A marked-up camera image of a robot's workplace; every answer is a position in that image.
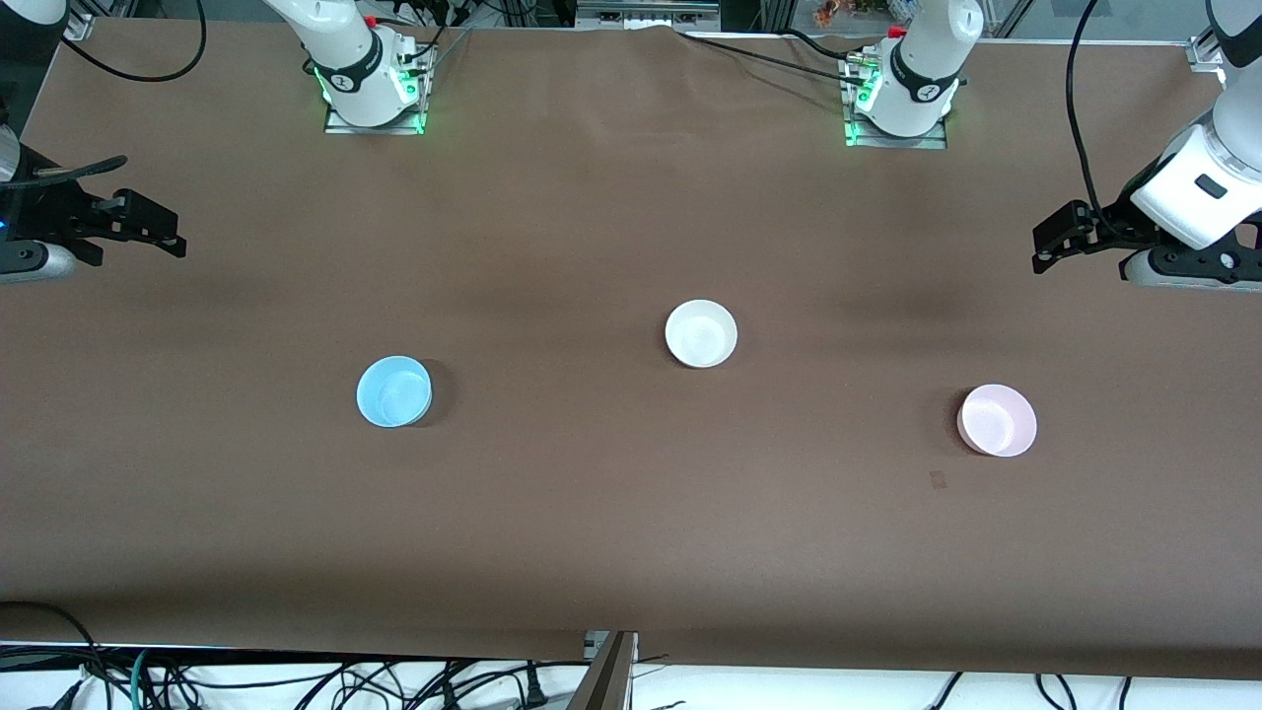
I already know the long black table cable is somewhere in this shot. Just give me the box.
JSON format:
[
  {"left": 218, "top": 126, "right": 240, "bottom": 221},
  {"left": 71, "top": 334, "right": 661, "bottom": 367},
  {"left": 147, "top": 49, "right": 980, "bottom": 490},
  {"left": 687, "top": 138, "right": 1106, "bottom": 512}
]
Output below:
[{"left": 680, "top": 33, "right": 874, "bottom": 88}]

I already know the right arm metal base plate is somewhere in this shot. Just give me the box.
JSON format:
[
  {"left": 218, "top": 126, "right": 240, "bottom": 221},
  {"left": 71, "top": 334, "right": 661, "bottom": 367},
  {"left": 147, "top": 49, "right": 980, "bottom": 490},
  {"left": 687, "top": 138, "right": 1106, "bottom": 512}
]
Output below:
[{"left": 323, "top": 39, "right": 431, "bottom": 136}]

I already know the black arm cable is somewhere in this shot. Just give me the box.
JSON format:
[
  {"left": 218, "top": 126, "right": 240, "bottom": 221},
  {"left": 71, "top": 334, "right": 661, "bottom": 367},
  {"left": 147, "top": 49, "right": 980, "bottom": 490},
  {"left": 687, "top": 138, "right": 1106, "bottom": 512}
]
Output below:
[
  {"left": 0, "top": 0, "right": 208, "bottom": 186},
  {"left": 1064, "top": 0, "right": 1120, "bottom": 240}
]

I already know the pink bowl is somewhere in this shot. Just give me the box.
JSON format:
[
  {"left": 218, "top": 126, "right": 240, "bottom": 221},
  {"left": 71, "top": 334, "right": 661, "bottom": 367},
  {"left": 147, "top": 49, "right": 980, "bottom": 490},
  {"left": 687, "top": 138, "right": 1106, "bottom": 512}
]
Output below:
[{"left": 956, "top": 384, "right": 1038, "bottom": 458}]

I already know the aluminium profile post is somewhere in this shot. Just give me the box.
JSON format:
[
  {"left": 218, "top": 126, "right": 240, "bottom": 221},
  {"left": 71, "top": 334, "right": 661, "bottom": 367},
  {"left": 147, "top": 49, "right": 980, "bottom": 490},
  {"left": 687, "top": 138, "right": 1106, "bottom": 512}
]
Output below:
[{"left": 565, "top": 631, "right": 640, "bottom": 710}]

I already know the aluminium frame rail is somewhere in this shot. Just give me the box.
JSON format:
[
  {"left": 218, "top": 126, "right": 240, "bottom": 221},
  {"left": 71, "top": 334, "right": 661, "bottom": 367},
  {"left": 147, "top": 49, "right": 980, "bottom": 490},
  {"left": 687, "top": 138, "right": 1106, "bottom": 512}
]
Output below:
[{"left": 575, "top": 0, "right": 723, "bottom": 31}]

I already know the black looped floor cable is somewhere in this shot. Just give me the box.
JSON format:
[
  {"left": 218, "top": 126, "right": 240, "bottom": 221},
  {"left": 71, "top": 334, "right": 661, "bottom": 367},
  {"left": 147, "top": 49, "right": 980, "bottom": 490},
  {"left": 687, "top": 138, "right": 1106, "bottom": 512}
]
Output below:
[{"left": 0, "top": 600, "right": 102, "bottom": 710}]

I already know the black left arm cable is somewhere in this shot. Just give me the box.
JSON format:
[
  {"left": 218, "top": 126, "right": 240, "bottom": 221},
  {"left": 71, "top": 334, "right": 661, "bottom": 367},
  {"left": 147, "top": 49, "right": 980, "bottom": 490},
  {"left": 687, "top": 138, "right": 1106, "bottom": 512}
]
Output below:
[{"left": 1064, "top": 0, "right": 1120, "bottom": 240}]

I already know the blue bowl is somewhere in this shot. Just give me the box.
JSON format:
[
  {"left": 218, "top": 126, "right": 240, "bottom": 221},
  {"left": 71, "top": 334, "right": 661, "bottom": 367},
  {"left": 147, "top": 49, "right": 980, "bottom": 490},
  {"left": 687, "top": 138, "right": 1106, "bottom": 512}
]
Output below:
[{"left": 356, "top": 355, "right": 433, "bottom": 429}]

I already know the white bowl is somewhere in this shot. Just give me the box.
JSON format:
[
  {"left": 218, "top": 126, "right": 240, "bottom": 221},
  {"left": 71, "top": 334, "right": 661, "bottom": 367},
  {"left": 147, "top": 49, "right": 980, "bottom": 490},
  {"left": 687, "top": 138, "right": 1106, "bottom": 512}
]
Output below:
[{"left": 665, "top": 299, "right": 738, "bottom": 369}]

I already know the short black table cable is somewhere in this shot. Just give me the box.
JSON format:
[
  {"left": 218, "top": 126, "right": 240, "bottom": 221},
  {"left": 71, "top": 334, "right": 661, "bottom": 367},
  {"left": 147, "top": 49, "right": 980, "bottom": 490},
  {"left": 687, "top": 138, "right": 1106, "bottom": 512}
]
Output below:
[{"left": 784, "top": 28, "right": 878, "bottom": 65}]

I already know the brown table cover sheet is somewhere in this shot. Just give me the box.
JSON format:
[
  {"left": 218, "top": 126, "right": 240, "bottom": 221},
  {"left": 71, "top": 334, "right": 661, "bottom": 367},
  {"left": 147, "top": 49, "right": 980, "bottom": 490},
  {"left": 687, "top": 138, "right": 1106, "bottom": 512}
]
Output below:
[{"left": 0, "top": 18, "right": 1262, "bottom": 681}]

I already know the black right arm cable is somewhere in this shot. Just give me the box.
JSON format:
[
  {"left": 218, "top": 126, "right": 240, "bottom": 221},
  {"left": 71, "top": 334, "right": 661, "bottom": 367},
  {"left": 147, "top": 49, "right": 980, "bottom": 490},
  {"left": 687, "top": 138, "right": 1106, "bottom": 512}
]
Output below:
[{"left": 0, "top": 0, "right": 208, "bottom": 186}]

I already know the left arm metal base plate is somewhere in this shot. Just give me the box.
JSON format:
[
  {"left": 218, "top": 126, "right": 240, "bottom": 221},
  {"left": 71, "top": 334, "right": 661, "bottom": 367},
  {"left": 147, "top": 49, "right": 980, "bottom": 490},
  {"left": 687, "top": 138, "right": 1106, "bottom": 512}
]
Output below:
[{"left": 843, "top": 49, "right": 949, "bottom": 151}]

